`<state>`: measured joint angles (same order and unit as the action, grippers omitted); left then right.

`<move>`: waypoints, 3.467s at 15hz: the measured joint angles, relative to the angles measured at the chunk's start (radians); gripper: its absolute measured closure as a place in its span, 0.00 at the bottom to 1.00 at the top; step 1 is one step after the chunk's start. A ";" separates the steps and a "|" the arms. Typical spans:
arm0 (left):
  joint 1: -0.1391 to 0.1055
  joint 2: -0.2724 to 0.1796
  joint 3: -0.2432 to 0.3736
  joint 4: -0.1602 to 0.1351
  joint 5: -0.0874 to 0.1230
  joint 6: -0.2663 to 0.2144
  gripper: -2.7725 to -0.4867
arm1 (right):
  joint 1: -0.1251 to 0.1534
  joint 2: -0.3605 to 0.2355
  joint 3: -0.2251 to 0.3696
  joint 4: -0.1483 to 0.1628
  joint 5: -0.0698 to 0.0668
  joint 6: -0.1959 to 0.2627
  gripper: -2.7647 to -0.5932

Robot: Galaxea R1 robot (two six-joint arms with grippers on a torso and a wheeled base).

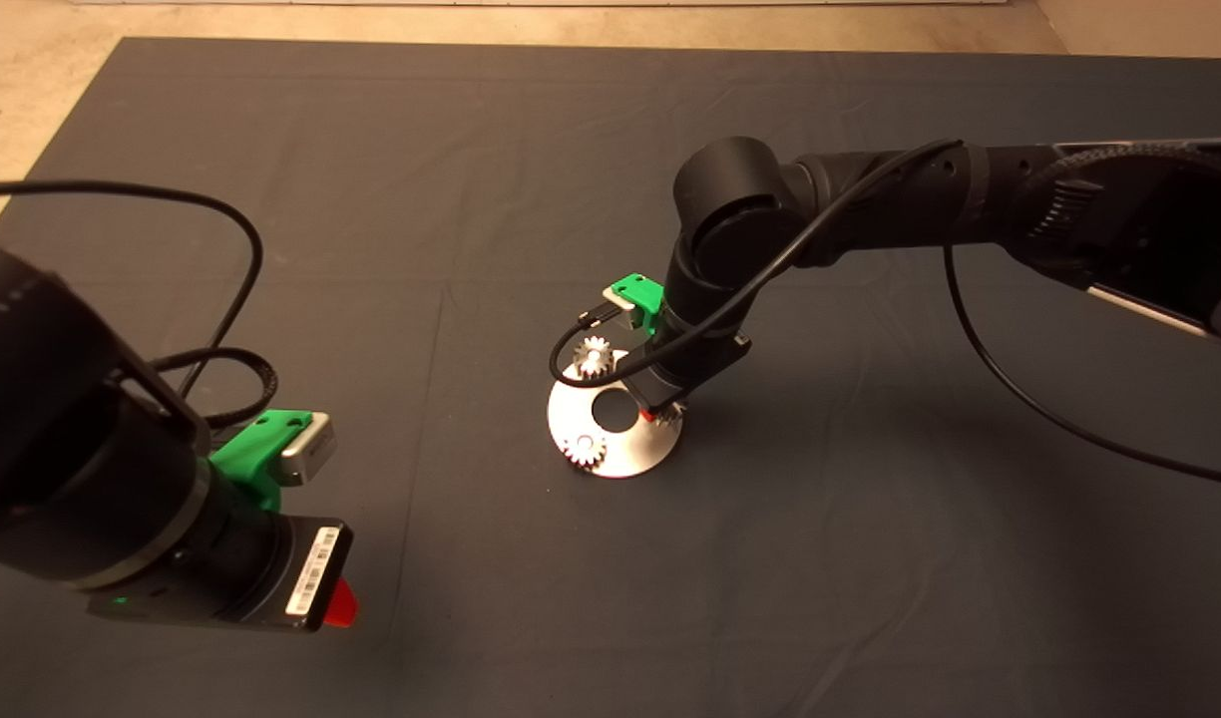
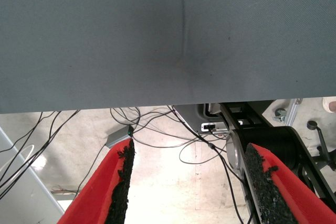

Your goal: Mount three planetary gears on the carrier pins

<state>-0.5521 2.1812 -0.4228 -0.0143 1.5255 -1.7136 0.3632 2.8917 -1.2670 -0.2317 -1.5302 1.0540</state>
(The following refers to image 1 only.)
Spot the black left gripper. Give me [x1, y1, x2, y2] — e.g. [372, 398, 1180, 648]
[87, 516, 360, 633]

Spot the green left camera mount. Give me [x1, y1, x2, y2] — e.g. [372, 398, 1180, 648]
[209, 409, 312, 513]

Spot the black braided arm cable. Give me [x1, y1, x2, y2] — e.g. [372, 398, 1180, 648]
[1031, 143, 1221, 205]

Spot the dark grey table cloth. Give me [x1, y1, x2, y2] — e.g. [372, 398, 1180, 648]
[0, 38, 1221, 718]

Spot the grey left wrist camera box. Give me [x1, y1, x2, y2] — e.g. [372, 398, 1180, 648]
[279, 411, 338, 489]

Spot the green right camera mount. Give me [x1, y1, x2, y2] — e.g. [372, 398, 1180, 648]
[610, 274, 665, 338]

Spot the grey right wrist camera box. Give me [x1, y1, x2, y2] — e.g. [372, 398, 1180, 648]
[603, 286, 644, 329]

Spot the black right camera cable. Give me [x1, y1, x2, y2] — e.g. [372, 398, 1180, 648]
[549, 139, 1221, 491]

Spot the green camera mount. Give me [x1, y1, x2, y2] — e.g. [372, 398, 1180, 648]
[610, 274, 665, 338]
[209, 409, 312, 513]

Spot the black left camera cable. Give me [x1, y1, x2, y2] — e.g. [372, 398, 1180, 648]
[0, 179, 280, 431]

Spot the black camera cable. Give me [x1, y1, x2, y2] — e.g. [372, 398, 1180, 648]
[549, 139, 1221, 491]
[0, 179, 280, 431]

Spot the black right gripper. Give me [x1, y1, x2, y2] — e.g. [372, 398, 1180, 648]
[625, 331, 753, 419]

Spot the round metal carrier plate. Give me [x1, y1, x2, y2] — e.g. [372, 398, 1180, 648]
[548, 349, 684, 480]

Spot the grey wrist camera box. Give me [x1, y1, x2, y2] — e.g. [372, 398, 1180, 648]
[603, 286, 644, 329]
[279, 411, 338, 489]

